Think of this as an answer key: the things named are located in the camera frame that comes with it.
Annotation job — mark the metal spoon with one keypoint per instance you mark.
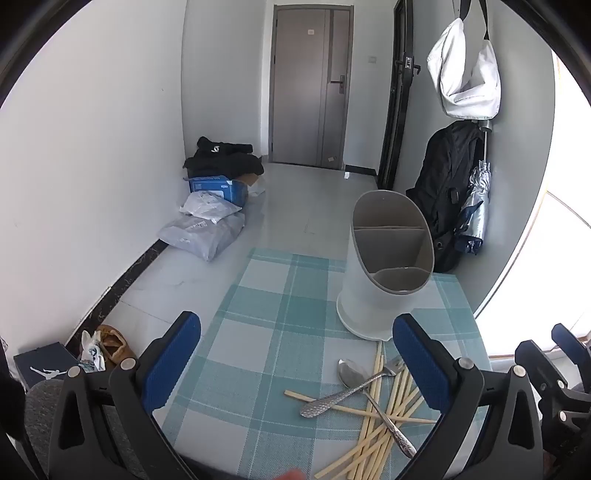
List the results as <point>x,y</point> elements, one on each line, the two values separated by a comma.
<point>351,371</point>

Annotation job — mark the white utensil holder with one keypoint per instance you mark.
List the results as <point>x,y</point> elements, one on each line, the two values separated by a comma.
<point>364,286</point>

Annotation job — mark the blue cardboard box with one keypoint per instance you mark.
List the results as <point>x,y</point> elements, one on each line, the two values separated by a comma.
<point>217,184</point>

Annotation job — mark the silver folded umbrella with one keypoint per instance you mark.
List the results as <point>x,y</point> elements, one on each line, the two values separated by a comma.
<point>478,207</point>

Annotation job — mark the grey parcel bag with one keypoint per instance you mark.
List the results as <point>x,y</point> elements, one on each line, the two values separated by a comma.
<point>203,237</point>

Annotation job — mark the grey door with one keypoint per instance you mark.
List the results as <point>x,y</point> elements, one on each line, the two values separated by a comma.
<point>300,92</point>

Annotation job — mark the teal plaid tablecloth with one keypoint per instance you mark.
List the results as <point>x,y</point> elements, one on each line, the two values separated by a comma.
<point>277,323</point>

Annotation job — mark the bunch of wooden chopsticks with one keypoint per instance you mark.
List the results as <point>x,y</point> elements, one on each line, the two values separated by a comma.
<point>369,457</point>

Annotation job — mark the black clothing pile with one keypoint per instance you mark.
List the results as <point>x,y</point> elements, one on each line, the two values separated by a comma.
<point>221,161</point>

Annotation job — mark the white hanging bag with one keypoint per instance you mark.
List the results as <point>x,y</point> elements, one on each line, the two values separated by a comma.
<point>466,97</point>

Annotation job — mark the white plastic parcel bag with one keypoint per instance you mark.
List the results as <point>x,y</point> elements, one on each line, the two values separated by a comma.
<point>207,207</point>

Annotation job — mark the black door frame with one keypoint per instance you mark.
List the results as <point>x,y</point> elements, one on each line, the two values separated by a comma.
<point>392,115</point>

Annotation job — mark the brown shoe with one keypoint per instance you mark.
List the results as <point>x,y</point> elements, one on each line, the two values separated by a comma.
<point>117,346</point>

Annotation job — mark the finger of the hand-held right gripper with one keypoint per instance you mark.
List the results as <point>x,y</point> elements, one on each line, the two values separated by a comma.
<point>570,346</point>
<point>540,369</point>

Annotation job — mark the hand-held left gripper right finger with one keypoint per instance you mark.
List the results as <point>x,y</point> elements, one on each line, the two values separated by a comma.
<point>422,364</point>

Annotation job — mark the white sock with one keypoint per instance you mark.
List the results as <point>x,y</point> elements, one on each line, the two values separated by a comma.
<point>92,353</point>

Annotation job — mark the metal fork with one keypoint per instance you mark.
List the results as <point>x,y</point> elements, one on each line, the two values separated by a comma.
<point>332,401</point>

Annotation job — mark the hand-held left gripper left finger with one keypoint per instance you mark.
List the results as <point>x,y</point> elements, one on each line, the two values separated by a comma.
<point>171,360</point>

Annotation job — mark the bright window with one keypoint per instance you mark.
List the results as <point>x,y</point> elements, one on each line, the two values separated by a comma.
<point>554,277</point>

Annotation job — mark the black backpack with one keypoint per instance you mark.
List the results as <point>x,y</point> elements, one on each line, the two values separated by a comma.
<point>443,184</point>

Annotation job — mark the brown cardboard box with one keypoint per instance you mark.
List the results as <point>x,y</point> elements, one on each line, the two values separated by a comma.
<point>251,177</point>

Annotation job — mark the dark blue shoe box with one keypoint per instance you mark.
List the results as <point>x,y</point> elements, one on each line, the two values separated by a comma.
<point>41,364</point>

